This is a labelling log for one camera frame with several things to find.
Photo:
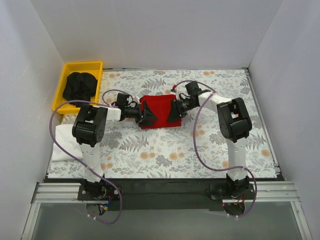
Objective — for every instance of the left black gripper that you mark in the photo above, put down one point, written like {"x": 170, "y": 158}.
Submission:
{"x": 142, "y": 114}

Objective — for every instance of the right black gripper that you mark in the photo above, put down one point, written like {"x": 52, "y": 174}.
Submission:
{"x": 178, "y": 109}

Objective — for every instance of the red t shirt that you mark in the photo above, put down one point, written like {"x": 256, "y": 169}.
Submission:
{"x": 160, "y": 105}

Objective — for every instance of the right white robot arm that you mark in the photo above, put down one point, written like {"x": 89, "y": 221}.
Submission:
{"x": 234, "y": 124}

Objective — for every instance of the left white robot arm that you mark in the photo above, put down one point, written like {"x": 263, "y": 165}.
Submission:
{"x": 88, "y": 130}

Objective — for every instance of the floral patterned table mat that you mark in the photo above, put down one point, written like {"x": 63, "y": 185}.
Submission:
{"x": 179, "y": 152}

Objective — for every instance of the yellow plastic bin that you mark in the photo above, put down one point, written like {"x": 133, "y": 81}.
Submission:
{"x": 94, "y": 68}

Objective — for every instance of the black crumpled t shirt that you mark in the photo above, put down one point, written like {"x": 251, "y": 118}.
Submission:
{"x": 80, "y": 86}

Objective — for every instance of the white folded t shirt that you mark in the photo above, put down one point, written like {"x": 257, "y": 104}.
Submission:
{"x": 63, "y": 135}

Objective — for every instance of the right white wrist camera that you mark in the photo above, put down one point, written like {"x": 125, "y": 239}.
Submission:
{"x": 180, "y": 95}

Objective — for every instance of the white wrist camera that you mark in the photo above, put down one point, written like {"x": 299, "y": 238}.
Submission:
{"x": 180, "y": 95}
{"x": 136, "y": 99}

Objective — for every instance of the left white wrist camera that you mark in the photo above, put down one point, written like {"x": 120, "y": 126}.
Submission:
{"x": 136, "y": 99}

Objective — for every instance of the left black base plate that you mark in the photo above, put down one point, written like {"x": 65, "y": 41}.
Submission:
{"x": 98, "y": 192}

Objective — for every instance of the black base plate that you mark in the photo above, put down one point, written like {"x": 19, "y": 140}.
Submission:
{"x": 221, "y": 191}
{"x": 98, "y": 192}

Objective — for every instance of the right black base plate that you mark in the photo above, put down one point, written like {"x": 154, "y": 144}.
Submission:
{"x": 221, "y": 191}

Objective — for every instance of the aluminium frame rail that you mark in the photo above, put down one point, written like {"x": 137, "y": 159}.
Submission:
{"x": 158, "y": 189}

